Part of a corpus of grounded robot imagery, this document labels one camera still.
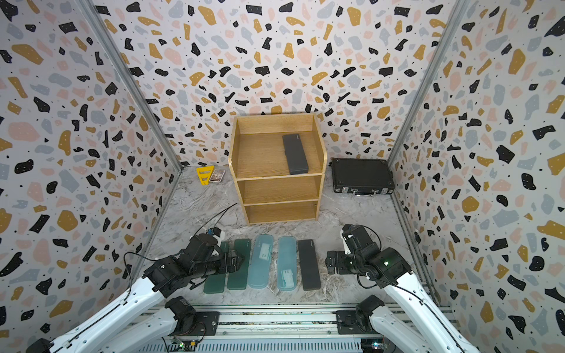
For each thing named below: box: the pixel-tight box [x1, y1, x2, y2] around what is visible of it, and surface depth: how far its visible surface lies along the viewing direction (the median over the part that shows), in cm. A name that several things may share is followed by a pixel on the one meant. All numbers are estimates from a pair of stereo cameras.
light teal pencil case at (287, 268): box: [277, 236, 298, 292], surface depth 89 cm
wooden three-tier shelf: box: [228, 113, 328, 226], surface depth 89 cm
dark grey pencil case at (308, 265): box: [297, 239, 321, 292], surface depth 87 cm
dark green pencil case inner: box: [226, 238, 252, 290], surface depth 87 cm
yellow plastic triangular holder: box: [195, 165, 215, 186], surface depth 119 cm
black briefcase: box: [331, 158, 396, 197], surface depth 112 cm
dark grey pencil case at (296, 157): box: [282, 133, 309, 176], surface depth 85 cm
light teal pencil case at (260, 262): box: [247, 233, 274, 290], surface depth 89 cm
